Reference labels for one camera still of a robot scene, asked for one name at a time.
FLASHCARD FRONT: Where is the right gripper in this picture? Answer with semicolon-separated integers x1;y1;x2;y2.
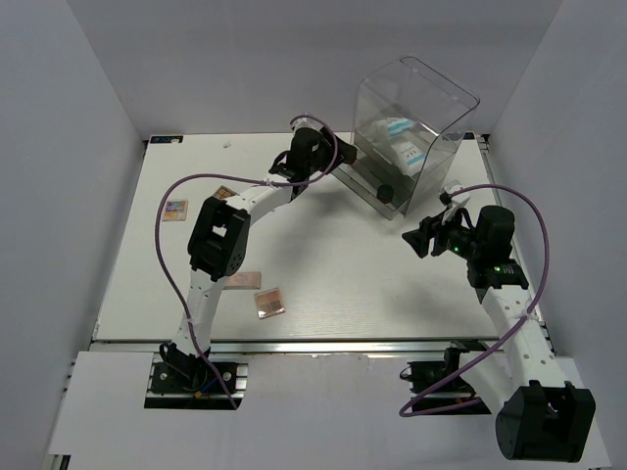
402;204;483;261

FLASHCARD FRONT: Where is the white cotton pad bag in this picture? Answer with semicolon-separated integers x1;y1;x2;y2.
390;139;426;177
368;117;416;142

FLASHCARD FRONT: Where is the clear acrylic organizer with drawers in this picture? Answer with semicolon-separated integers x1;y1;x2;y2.
333;56;480;220

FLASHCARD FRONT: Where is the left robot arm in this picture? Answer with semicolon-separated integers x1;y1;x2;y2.
164;115;358;391

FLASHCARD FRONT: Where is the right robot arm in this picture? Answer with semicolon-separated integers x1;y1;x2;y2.
402;206;596;463

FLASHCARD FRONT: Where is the long brown eyeshadow palette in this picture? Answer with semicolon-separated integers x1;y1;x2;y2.
213;185;238;200

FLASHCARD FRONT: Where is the pale pink flat compact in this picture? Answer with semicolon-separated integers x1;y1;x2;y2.
224;271;262;290

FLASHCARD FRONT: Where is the brown quad eyeshadow palette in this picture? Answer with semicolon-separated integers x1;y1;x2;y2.
254;288;286;319

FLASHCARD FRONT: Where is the colourful square eyeshadow palette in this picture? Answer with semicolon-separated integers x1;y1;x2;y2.
161;199;189;222

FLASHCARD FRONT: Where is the black label sticker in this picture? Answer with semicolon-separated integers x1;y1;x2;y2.
149;135;183;145

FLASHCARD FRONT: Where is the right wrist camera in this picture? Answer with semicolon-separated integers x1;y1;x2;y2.
438;180;470;219

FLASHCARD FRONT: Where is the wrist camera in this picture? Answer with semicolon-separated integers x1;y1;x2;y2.
438;180;470;219
290;115;320;133

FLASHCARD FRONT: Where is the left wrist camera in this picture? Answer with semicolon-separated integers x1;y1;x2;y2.
290;115;320;133

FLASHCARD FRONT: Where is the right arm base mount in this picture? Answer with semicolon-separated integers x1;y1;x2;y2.
399;341;490;416

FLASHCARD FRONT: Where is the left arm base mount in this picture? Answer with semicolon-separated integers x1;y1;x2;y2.
144;343;248;411

